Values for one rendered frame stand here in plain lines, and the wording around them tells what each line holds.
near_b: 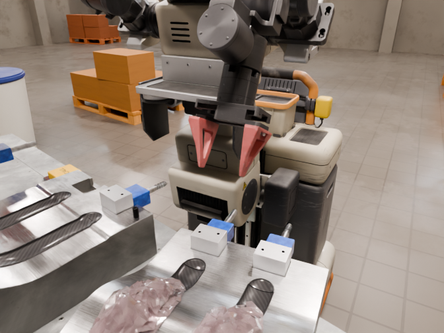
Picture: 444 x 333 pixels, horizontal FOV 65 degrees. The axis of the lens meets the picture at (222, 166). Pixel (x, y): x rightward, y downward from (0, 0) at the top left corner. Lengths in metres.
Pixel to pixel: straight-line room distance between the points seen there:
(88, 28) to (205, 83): 10.90
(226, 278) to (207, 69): 0.49
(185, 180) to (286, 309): 0.55
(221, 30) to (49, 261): 0.40
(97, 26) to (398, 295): 10.60
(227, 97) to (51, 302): 0.39
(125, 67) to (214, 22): 3.33
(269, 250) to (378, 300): 1.31
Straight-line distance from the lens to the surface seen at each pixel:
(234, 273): 0.54
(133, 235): 0.61
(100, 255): 0.59
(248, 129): 0.48
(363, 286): 1.86
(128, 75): 3.77
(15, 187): 1.01
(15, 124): 3.12
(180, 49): 0.89
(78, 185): 0.76
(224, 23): 0.46
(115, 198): 0.62
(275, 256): 0.54
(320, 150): 1.10
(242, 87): 0.50
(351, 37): 10.46
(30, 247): 0.62
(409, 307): 1.84
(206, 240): 0.56
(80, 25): 11.85
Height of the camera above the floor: 1.23
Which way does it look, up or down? 26 degrees down
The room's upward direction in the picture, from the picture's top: straight up
